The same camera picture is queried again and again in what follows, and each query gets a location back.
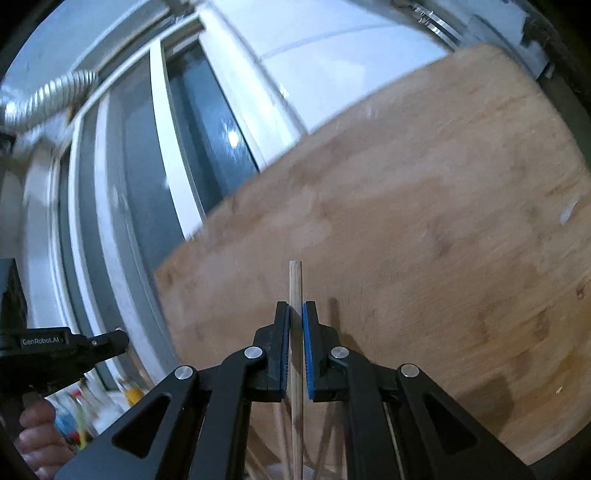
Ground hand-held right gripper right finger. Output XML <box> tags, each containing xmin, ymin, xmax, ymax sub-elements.
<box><xmin>302</xmin><ymin>301</ymin><xmax>536</xmax><ymax>480</ymax></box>

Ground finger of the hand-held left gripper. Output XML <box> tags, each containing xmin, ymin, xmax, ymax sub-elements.
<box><xmin>85</xmin><ymin>329</ymin><xmax>130</xmax><ymax>365</ymax></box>

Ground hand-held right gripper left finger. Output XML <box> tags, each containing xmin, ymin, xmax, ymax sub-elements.
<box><xmin>55</xmin><ymin>301</ymin><xmax>291</xmax><ymax>480</ymax></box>

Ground single bamboo chopstick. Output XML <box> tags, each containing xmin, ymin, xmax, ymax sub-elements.
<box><xmin>287</xmin><ymin>261</ymin><xmax>305</xmax><ymax>480</ymax></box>

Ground translucent plastic cup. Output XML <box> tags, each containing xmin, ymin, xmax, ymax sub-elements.
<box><xmin>252</xmin><ymin>462</ymin><xmax>324</xmax><ymax>480</ymax></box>

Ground person's left hand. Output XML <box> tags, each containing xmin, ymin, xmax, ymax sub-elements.
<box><xmin>16</xmin><ymin>394</ymin><xmax>75</xmax><ymax>472</ymax></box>

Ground oil bottle red cap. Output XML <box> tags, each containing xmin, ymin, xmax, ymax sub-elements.
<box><xmin>62</xmin><ymin>388</ymin><xmax>100</xmax><ymax>450</ymax></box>

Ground frosted glass window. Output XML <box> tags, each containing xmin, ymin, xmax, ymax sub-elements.
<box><xmin>23</xmin><ymin>9</ymin><xmax>305</xmax><ymax>398</ymax></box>

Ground wooden cutting board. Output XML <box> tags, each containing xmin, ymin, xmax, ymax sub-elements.
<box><xmin>154</xmin><ymin>44</ymin><xmax>591</xmax><ymax>467</ymax></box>

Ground flexible metal duct hose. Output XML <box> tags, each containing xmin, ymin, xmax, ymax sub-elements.
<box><xmin>0</xmin><ymin>69</ymin><xmax>99</xmax><ymax>134</ymax></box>

